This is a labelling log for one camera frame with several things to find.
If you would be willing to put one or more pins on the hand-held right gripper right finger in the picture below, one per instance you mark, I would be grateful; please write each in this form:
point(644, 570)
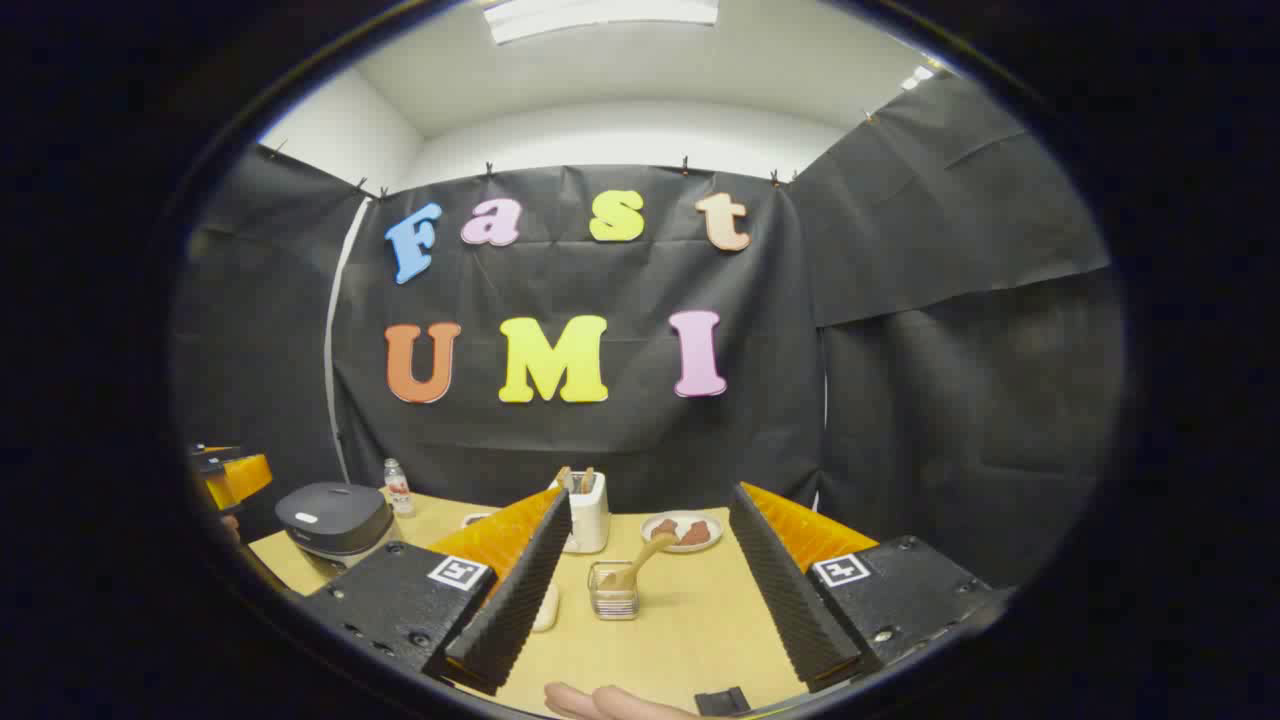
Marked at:
point(790, 600)

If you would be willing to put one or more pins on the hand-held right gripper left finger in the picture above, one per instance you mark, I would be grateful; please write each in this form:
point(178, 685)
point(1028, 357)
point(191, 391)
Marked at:
point(520, 600)

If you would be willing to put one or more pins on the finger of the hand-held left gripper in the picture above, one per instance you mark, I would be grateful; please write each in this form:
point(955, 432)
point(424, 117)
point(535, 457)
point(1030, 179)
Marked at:
point(240, 480)

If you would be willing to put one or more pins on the clear container of white rice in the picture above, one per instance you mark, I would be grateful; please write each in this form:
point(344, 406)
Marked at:
point(546, 608)

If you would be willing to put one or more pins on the dark grey rice cooker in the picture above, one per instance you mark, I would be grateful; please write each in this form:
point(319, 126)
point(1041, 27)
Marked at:
point(335, 515)

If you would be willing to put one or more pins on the wooden spoon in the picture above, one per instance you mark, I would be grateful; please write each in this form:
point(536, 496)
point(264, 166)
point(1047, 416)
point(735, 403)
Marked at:
point(645, 557)

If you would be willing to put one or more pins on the white compartment tray of grains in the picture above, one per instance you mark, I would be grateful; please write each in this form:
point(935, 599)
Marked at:
point(475, 519)

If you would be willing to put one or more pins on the white toaster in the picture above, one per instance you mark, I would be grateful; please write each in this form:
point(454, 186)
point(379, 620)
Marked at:
point(592, 520)

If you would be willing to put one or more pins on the white plate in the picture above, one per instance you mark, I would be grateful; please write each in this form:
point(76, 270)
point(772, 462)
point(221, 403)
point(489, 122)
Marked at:
point(690, 548)

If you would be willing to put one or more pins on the brown meat piece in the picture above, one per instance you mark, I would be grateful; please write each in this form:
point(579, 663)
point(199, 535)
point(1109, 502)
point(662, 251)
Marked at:
point(697, 534)
point(665, 529)

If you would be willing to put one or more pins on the small clear bottle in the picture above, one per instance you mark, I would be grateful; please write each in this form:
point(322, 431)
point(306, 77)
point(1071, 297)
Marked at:
point(398, 490)

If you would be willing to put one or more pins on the black backdrop cloth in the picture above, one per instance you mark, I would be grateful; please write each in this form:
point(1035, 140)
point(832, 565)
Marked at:
point(900, 350)

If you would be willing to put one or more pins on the small ceiling light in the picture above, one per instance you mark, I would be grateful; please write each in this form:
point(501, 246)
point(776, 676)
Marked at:
point(917, 77)

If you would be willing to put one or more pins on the large ceiling light panel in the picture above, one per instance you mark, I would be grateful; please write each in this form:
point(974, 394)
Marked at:
point(600, 15)

